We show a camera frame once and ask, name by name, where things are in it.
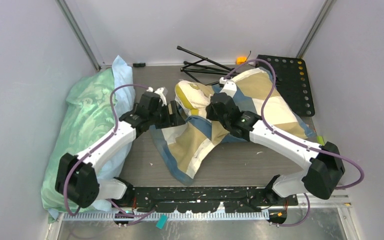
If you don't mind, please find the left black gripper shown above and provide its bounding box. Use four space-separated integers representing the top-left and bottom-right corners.
148 100 184 129

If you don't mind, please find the blue beige checkered pillow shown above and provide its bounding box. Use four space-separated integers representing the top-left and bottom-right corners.
149 67 316 186

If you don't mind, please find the white quilted pillow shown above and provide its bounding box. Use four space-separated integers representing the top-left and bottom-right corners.
174 80 215 119

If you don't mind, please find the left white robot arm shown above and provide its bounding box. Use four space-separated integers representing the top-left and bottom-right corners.
55 87 186 208

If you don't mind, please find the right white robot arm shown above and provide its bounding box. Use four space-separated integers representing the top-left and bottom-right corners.
206 92 345 205

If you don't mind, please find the light blue pillow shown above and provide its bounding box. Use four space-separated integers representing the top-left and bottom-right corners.
92 56 136 212

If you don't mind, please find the green patterned pillow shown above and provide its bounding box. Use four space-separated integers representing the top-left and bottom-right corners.
41 68 115 213

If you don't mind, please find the black folding tripod stand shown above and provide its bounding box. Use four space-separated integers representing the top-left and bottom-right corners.
176 45 233 84

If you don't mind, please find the orange small block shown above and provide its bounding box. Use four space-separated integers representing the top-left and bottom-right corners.
235 56 248 65

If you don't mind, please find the small black clip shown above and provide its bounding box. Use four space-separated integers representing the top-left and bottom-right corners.
132 62 146 68

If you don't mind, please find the black perforated board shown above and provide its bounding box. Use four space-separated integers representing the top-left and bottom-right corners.
257 54 315 117

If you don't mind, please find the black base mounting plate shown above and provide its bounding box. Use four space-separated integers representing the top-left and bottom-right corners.
115 186 298 213

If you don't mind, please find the teal tape piece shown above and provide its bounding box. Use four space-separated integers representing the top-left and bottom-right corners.
155 214 169 230

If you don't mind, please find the green small block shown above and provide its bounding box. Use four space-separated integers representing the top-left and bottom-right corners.
316 135 325 146

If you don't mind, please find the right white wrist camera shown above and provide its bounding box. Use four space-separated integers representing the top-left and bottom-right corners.
219 77 237 98

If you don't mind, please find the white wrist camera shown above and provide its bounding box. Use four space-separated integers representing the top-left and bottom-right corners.
146 87 168 106
219 77 237 98

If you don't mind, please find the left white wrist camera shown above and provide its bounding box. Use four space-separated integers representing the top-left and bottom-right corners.
146 87 168 106

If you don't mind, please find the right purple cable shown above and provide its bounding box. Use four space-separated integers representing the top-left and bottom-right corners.
220 58 366 229

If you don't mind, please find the aluminium slotted rail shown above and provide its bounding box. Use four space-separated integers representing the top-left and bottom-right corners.
62 190 351 225

